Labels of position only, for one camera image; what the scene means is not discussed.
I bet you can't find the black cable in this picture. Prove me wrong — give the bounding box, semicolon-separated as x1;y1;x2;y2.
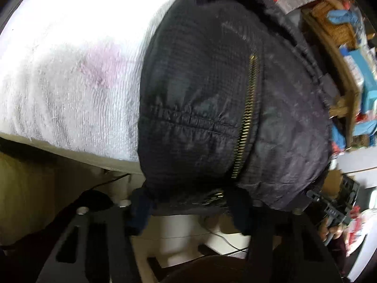
88;172;251;256

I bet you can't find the black puffer jacket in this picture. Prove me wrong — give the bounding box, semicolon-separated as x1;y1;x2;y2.
138;0;332;211

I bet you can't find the blue cloth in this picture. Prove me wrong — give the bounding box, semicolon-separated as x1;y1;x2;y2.
327;10;361;31

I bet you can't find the person's hand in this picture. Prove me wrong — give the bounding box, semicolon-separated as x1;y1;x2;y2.
318;217;346;243

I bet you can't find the wicker basket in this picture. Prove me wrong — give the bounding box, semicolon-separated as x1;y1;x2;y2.
311;0;357;50

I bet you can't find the white terry bed cover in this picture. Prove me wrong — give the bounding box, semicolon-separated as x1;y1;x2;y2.
1;0;175;174

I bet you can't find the wooden shelf unit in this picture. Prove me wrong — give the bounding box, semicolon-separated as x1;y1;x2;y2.
300;0;376;151

